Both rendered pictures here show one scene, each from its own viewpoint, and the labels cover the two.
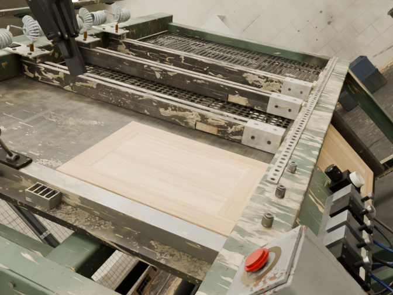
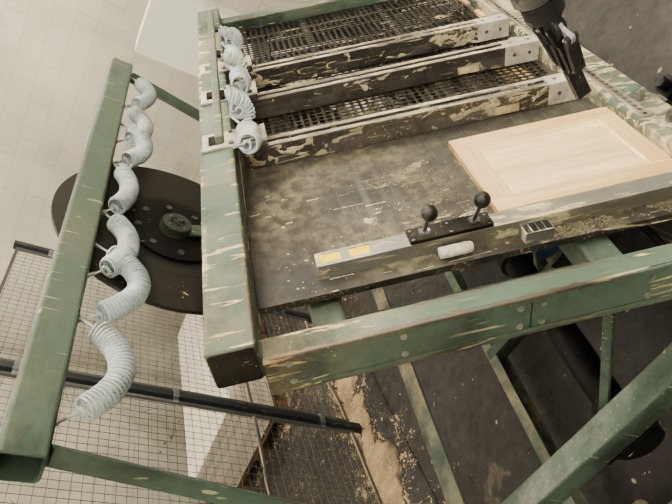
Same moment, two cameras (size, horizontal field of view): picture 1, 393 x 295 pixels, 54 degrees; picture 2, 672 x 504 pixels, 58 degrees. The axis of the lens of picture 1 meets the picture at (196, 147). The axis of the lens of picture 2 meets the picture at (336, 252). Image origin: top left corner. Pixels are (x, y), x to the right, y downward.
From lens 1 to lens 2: 125 cm
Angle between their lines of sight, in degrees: 23
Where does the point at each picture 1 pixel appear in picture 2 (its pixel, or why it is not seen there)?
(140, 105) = (425, 123)
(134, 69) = (330, 95)
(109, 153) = (497, 175)
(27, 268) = (657, 258)
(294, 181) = (656, 105)
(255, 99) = (490, 58)
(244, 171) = (602, 123)
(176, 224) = (657, 181)
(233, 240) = not seen: outside the picture
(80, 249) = (606, 247)
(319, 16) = not seen: outside the picture
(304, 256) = not seen: outside the picture
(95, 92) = (362, 138)
